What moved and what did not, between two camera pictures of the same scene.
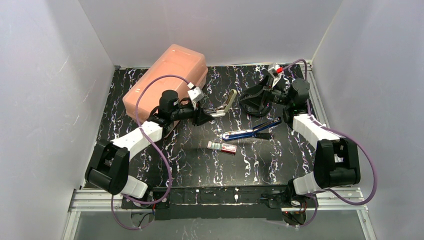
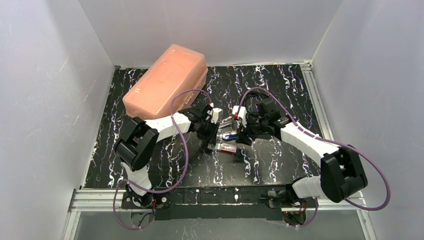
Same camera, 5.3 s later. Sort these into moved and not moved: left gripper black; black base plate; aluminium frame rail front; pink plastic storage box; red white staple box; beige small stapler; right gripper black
Moved: left gripper black; right gripper black; beige small stapler
Not moved: black base plate; red white staple box; pink plastic storage box; aluminium frame rail front
